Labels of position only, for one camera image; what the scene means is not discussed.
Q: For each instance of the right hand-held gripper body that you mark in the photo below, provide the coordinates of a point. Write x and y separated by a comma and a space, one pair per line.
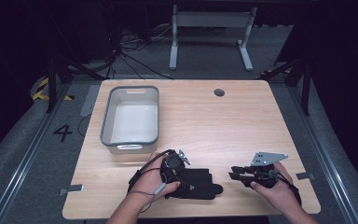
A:
262, 174

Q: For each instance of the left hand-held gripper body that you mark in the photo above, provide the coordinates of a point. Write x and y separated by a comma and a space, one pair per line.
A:
172, 166

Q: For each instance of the person's right hand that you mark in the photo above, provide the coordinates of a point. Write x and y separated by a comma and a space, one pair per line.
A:
276, 194

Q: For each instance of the person's left hand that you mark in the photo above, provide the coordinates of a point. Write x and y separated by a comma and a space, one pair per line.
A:
150, 183

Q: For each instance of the white plastic bin grey rim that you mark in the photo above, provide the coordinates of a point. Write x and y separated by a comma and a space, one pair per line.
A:
133, 121

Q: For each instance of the grey table grommet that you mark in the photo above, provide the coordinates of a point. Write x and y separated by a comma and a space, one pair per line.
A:
219, 92

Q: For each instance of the grey floor tape patch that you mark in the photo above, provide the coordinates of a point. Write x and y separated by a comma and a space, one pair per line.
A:
89, 101

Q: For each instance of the black metal stand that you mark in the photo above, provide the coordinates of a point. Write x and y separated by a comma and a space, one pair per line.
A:
57, 71
301, 74

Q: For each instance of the yellow black hazard tape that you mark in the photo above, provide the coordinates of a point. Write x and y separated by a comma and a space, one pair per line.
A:
42, 88

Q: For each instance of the metal table bracket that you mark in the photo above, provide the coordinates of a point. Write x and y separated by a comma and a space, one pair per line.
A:
73, 188
306, 176

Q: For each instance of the metal floor rail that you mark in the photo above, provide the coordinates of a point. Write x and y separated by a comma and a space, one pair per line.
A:
326, 161
28, 155

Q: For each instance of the white metal desk frame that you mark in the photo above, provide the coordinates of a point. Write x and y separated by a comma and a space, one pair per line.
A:
211, 21

